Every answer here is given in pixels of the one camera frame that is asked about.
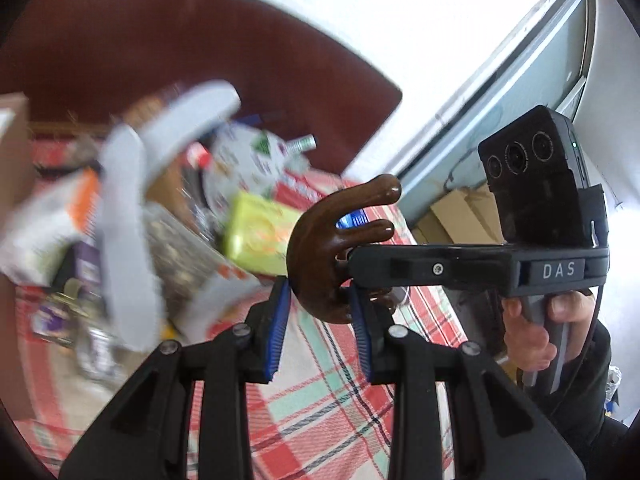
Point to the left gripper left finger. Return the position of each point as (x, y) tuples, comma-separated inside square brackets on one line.
[(143, 433)]

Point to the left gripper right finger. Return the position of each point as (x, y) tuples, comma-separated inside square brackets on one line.
[(497, 432)]

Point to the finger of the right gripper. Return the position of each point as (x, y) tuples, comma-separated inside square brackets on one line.
[(369, 266)]

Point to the brown wooden massage comb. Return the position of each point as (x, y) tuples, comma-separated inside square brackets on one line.
[(316, 259)]

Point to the black sleeved right forearm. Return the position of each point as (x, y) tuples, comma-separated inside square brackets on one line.
[(577, 411)]

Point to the person right hand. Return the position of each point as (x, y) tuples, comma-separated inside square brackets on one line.
[(528, 345)]

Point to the blue medicine box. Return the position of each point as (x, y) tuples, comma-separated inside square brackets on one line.
[(353, 220)]

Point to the large red box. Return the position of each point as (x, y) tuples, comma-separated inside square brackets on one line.
[(301, 191)]

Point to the stacked cardboard boxes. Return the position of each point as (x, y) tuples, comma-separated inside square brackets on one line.
[(463, 216)]

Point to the yellow green medicine box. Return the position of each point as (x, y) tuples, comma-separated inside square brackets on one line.
[(257, 234)]

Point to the red plaid bed sheet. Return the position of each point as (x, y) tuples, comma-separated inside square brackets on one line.
[(318, 419)]

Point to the green white tube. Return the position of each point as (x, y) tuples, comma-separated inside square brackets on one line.
[(301, 145)]

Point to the white patterned pouch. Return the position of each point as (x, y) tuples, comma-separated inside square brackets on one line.
[(243, 159)]

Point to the orange white medicine box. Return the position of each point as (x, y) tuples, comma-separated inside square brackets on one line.
[(40, 231)]

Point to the dark brown headboard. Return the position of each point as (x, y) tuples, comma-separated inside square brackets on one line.
[(91, 59)]

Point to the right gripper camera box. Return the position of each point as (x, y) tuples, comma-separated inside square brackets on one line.
[(537, 173)]

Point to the grey door frame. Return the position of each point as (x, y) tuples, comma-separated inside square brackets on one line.
[(545, 62)]

